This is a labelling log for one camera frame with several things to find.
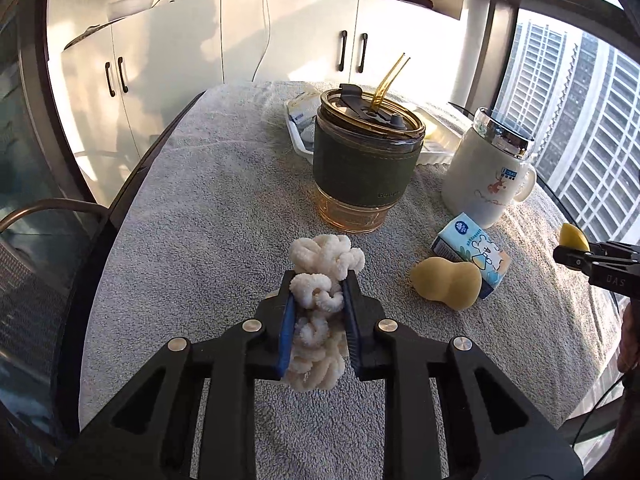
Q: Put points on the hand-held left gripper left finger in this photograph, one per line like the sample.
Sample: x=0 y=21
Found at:
x=287 y=330

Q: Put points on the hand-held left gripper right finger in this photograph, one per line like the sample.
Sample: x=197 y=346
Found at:
x=350 y=320

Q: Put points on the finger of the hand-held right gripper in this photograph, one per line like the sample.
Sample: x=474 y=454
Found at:
x=575 y=259
x=617 y=247

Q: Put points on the yellow teardrop makeup sponge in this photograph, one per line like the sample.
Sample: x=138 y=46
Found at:
x=572 y=237

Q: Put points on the white fluffy scrunchie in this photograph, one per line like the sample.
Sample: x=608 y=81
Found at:
x=312 y=290

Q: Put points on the white ribbed plastic tray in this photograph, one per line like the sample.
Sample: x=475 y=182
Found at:
x=442 y=155

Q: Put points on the person's right hand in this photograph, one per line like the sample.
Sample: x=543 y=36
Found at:
x=631 y=340

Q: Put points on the tan gourd-shaped makeup sponge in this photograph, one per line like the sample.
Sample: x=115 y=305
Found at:
x=445 y=282

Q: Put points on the blue white bear tissue packet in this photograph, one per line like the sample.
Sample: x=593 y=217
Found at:
x=470 y=247

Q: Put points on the high-rise building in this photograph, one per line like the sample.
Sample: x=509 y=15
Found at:
x=600 y=135

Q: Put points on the white mug with lid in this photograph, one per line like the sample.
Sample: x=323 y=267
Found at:
x=480 y=175

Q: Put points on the grey terry towel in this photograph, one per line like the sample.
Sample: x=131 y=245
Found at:
x=200 y=235

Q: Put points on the amber glass cup green sleeve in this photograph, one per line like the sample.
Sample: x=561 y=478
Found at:
x=360 y=170

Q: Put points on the grey mesh chair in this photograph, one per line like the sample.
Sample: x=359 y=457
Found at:
x=30 y=285

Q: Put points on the white cabinet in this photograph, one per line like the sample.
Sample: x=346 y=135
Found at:
x=200 y=45

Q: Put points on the white bowl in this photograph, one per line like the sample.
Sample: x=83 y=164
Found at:
x=131 y=6

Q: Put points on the dark window frame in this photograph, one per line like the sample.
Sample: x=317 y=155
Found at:
x=487 y=50

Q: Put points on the dark door frame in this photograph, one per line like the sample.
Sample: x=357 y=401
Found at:
x=55 y=125

